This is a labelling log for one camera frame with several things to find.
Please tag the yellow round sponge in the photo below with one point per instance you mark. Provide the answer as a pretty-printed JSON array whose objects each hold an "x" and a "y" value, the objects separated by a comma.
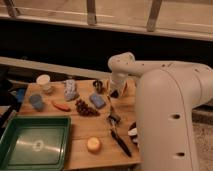
[{"x": 93, "y": 144}]

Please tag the red bowl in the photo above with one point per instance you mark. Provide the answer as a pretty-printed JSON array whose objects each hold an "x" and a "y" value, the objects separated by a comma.
[{"x": 124, "y": 88}]

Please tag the wooden board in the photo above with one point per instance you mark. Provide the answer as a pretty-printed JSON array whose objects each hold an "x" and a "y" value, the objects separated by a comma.
[{"x": 78, "y": 156}]

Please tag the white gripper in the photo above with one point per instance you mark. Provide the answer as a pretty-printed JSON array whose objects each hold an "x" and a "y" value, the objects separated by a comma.
[{"x": 117, "y": 82}]

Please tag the orange carrot toy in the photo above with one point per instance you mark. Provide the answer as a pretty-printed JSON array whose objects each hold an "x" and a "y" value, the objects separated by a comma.
[{"x": 62, "y": 107}]

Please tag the white plastic cup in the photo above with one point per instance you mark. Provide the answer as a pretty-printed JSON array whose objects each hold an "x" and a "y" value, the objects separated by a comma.
[{"x": 44, "y": 82}]

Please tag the small dark metal cup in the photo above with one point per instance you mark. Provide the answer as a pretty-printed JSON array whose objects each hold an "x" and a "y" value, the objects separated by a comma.
[{"x": 98, "y": 86}]

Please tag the black handled utensil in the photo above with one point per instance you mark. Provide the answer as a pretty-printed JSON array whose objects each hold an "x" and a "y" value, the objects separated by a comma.
[{"x": 114, "y": 120}]

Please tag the red white object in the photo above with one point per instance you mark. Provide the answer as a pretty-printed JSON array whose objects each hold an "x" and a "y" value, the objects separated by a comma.
[{"x": 132, "y": 133}]

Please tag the dark grape bunch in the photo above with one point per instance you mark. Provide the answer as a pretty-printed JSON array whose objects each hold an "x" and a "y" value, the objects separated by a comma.
[{"x": 84, "y": 109}]

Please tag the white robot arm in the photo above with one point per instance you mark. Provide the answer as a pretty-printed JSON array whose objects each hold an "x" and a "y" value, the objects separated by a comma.
[{"x": 166, "y": 93}]

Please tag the green plastic tray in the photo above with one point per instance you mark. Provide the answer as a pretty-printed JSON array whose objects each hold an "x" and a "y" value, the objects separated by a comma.
[{"x": 35, "y": 143}]

